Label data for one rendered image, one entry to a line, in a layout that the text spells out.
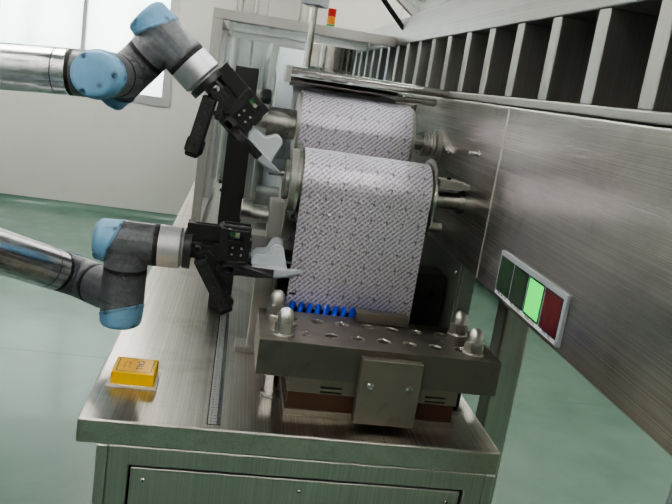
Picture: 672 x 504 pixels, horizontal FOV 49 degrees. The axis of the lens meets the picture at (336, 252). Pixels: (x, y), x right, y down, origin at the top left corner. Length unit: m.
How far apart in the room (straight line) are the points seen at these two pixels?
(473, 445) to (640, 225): 0.54
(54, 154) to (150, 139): 0.85
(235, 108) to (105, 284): 0.38
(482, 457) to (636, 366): 0.48
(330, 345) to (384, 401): 0.13
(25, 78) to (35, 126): 5.84
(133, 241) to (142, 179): 5.69
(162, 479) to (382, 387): 0.37
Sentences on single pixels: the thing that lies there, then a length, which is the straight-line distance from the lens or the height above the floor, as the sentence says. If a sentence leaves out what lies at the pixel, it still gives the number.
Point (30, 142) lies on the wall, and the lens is 7.16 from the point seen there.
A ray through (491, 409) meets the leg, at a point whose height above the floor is 0.80.
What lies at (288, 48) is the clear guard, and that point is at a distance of 2.35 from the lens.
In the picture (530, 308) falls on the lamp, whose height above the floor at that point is 1.17.
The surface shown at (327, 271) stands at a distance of 1.36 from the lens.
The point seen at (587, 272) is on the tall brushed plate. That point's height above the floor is 1.26.
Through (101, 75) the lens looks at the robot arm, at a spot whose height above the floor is 1.39.
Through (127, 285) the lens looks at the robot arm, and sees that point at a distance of 1.34.
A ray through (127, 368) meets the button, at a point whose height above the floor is 0.92.
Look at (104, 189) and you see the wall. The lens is 7.07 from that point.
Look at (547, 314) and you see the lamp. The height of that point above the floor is 1.18.
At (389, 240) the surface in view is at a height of 1.17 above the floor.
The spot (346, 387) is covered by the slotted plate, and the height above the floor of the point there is 0.96.
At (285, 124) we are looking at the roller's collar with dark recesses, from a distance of 1.60.
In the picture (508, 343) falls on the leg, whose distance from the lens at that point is 1.63.
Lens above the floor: 1.43
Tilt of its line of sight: 12 degrees down
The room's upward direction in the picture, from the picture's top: 9 degrees clockwise
